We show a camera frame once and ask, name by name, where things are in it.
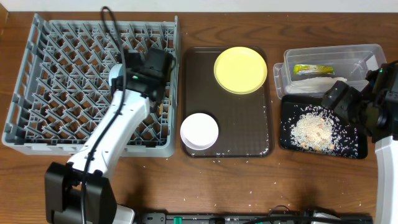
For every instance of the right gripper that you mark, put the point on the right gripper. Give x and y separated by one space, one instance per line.
350 94

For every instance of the white napkin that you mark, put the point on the white napkin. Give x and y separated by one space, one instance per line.
312 85

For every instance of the rice and shell pile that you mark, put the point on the rice and shell pile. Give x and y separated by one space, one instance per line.
320 130

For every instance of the green orange snack wrapper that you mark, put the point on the green orange snack wrapper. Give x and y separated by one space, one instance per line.
304 69

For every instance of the white bowl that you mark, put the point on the white bowl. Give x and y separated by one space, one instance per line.
199 131

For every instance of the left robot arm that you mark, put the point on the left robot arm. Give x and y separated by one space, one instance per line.
80 190

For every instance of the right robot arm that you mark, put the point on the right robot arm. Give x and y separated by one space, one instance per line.
374 111

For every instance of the grey dishwasher rack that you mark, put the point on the grey dishwasher rack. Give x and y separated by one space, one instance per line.
62 90

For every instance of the clear plastic bin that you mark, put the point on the clear plastic bin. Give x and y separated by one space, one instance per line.
348 61

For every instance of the black rectangular tray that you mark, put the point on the black rectangular tray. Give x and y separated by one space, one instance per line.
289 143

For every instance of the yellow plate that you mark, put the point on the yellow plate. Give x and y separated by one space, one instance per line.
240 70

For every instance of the dark brown serving tray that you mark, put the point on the dark brown serving tray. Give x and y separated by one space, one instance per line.
244 121

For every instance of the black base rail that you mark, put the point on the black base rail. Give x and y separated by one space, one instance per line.
278 214

